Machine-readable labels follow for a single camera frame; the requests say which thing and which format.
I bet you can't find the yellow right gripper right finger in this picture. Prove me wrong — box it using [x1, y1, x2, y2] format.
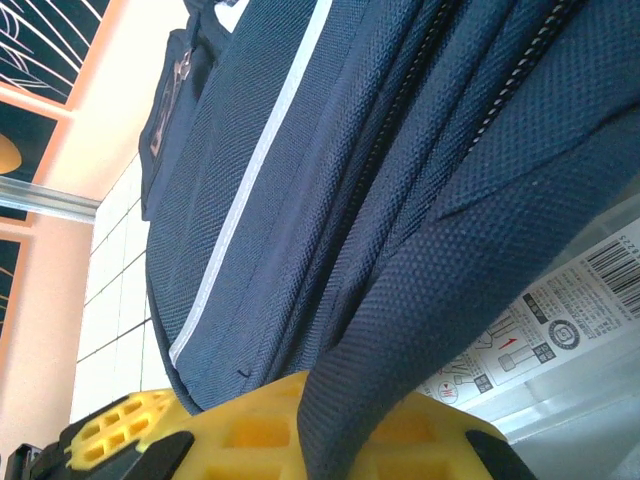
[349, 392, 536, 480]

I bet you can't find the aluminium corner post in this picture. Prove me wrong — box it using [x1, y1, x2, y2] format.
[0, 177, 101, 225]

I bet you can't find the navy blue backpack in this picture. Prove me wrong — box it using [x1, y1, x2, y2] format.
[139, 0, 640, 480]

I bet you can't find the clear plastic stationery pack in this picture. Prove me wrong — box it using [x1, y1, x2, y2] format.
[414, 182, 640, 480]

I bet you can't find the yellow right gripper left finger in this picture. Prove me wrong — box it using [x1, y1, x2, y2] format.
[59, 372, 314, 480]

